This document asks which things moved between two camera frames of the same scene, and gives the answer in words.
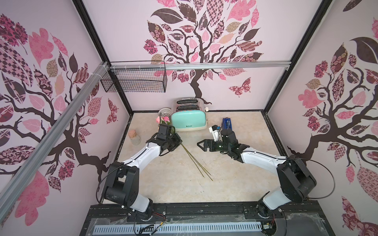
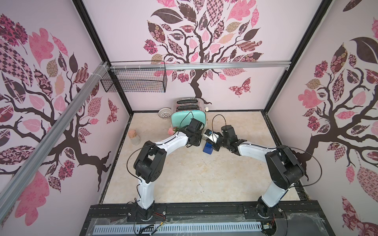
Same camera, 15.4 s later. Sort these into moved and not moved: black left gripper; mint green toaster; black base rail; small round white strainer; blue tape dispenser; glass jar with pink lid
Moved: black left gripper; blue tape dispenser
Not moved: mint green toaster; black base rail; small round white strainer; glass jar with pink lid
